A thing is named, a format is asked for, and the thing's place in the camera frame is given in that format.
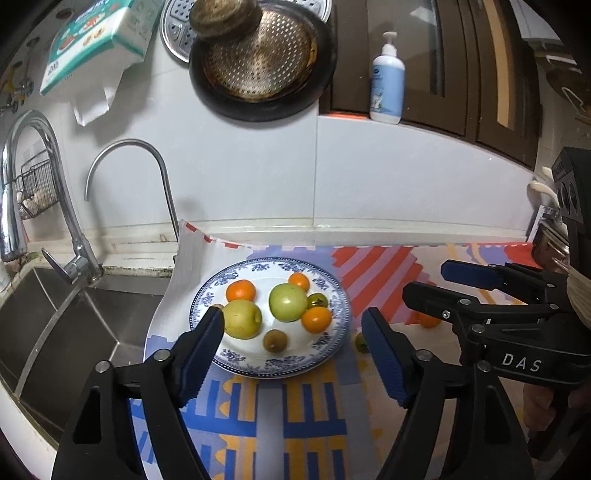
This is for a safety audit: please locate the large rough orange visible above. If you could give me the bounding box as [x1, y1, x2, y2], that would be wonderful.
[417, 313, 442, 329]

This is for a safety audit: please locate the green tomato off plate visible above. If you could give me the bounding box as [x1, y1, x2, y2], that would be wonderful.
[355, 333, 370, 354]

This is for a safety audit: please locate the smooth orange fruit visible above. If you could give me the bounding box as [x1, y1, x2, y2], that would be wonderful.
[301, 306, 332, 334]

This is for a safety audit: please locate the large green apple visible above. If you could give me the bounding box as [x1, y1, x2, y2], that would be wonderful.
[269, 283, 308, 322]

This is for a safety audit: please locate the brown kiwi fruit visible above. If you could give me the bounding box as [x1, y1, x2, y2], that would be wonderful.
[263, 329, 288, 354]

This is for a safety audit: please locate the stainless steel pot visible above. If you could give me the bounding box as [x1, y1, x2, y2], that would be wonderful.
[532, 224, 570, 274]

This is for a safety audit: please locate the stainless steel sink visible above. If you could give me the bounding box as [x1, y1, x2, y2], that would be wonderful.
[1, 267, 168, 443]

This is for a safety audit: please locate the colourful patterned table mat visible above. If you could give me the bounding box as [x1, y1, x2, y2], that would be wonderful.
[144, 223, 532, 479]

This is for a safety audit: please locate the green tomato on plate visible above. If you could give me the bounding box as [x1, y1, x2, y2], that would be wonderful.
[308, 293, 329, 309]

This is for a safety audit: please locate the small tangerine far plate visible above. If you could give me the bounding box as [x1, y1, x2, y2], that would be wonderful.
[288, 272, 311, 292]

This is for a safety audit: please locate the pull-down chrome faucet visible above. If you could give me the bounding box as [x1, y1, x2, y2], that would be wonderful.
[1, 110, 103, 284]

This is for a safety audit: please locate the blue white porcelain plate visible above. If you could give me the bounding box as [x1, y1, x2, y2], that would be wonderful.
[189, 257, 352, 379]

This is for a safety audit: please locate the yellow green pear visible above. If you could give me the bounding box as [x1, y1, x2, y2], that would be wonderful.
[222, 299, 263, 340]

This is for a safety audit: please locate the small tangerine on plate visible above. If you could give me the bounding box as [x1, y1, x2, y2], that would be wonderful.
[225, 279, 256, 302]

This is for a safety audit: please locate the white blue pump bottle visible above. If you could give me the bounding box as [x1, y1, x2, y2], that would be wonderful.
[370, 31, 406, 124]

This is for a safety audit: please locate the black frying pan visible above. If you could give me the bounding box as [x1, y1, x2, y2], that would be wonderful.
[189, 1, 338, 122]

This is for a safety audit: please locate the curved chrome faucet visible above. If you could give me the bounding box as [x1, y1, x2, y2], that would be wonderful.
[83, 138, 181, 243]

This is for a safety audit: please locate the metal perforated strainer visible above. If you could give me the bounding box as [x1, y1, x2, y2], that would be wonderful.
[191, 1, 320, 104]

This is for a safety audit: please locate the round steel steamer plate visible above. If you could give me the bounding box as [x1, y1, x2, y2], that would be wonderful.
[159, 0, 332, 64]

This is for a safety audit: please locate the tissue paper pack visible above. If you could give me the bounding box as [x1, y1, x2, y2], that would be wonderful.
[40, 0, 163, 127]

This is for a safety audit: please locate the dark wooden window frame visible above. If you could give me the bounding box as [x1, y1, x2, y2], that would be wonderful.
[320, 1, 541, 168]

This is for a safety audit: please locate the wire sink caddy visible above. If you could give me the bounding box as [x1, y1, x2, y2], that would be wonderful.
[16, 149, 58, 220]

